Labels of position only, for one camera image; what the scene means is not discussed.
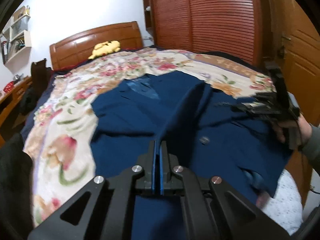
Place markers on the black clothes beside chair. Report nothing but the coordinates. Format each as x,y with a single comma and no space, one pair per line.
27,100

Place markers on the wooden door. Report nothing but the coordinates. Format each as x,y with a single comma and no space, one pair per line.
300,55

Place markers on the wooden louvered wardrobe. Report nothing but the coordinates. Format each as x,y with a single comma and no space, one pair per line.
212,17

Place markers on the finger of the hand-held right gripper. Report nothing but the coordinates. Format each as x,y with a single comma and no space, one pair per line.
252,107

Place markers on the person's right forearm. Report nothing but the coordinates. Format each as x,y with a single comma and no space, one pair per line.
313,145

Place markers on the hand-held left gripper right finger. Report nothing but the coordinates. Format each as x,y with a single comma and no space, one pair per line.
162,170

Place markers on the floral blanket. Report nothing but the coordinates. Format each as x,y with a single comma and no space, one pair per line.
75,110

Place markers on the black clothing pile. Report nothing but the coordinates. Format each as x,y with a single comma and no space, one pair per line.
13,185

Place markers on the white patterned quilt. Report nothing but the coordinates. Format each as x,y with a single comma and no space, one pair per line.
285,200

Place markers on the wooden desk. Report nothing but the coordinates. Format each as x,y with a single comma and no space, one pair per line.
10,105

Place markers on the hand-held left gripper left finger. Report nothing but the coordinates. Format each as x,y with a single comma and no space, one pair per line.
155,170

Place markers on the wooden bed headboard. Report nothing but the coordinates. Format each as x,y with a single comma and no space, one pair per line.
75,47

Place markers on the small grey desk object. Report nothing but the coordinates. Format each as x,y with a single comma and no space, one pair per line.
18,77

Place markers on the yellow plush toy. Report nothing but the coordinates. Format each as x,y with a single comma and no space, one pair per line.
105,48

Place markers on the person's right hand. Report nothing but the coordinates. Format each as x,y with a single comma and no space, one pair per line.
303,127

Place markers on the red basket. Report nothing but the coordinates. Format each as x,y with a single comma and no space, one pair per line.
8,87

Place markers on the blue suit jacket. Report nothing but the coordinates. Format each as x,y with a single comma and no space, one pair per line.
140,110

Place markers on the white wall shelf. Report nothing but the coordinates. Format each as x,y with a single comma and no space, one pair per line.
21,43

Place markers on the dark chair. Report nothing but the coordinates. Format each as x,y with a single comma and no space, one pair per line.
40,71

